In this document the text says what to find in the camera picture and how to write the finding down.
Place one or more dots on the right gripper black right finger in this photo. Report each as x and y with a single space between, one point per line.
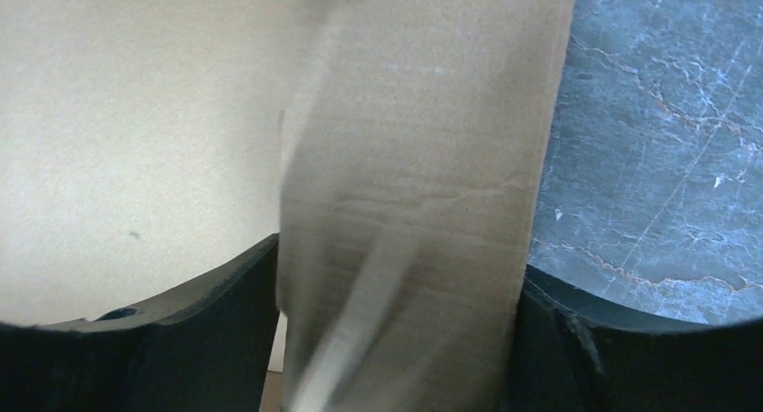
574 351

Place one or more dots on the cardboard box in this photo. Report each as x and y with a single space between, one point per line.
394 147

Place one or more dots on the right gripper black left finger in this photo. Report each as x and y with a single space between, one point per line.
203 345

